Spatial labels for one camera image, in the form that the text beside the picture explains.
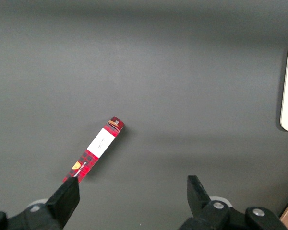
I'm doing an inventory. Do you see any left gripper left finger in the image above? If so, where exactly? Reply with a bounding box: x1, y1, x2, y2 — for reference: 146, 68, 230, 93
0, 176, 80, 230

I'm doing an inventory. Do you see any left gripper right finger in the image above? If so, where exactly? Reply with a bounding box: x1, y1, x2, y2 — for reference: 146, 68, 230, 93
179, 175, 288, 230

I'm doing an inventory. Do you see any red plaid carton box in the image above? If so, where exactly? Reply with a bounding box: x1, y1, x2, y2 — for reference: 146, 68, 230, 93
62, 116, 125, 184

